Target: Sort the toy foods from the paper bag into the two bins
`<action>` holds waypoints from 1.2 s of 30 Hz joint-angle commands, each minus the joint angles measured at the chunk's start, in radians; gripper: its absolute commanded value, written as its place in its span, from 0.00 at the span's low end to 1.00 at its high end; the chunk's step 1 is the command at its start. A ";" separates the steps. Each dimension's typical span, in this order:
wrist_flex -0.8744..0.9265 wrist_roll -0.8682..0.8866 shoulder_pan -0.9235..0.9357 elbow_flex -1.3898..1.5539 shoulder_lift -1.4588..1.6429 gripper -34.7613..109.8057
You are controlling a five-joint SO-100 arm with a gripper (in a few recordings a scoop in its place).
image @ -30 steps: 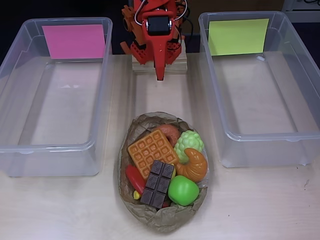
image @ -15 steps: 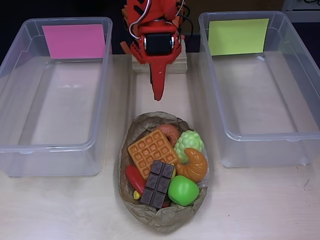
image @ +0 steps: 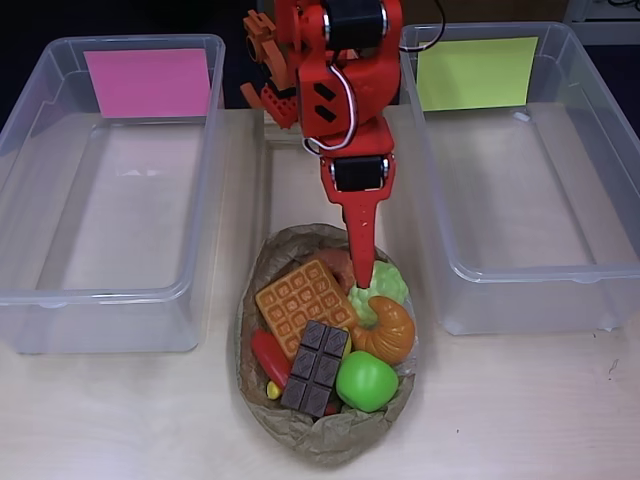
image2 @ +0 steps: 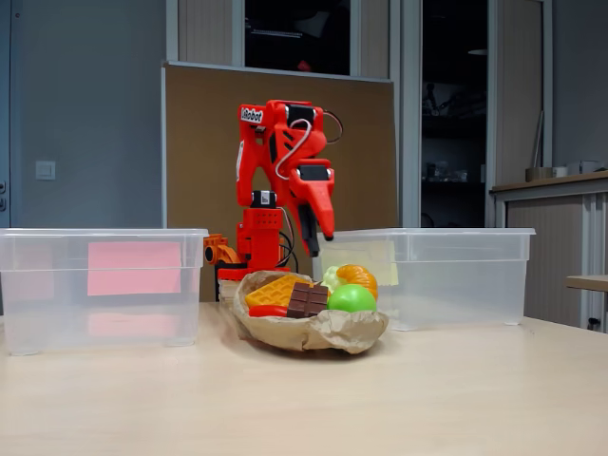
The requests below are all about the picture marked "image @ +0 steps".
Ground wooden base block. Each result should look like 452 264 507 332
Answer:
263 112 321 151

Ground orange toy croissant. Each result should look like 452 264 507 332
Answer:
349 296 417 365

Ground white furniture frame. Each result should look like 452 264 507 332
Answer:
563 0 640 25

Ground green toy apple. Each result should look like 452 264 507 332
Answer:
335 350 400 413

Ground red toy chili pepper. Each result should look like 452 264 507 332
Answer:
249 328 294 391

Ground yellow sticky note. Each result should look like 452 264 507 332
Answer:
417 36 540 112

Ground clear plastic bin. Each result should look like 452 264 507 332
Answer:
398 22 640 336
0 33 226 355

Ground brown toy donut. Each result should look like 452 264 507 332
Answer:
317 249 357 296

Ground pink sticky note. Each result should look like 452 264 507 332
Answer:
83 48 211 119

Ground orange printed clamp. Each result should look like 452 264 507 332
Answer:
239 10 296 109

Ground brown toy chocolate bar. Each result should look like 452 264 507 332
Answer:
279 319 351 419

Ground crumpled brown paper bag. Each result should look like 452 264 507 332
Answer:
233 223 420 469

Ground orange toy waffle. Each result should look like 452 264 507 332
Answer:
254 258 360 364

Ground light green toy grapes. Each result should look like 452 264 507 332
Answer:
347 260 409 329

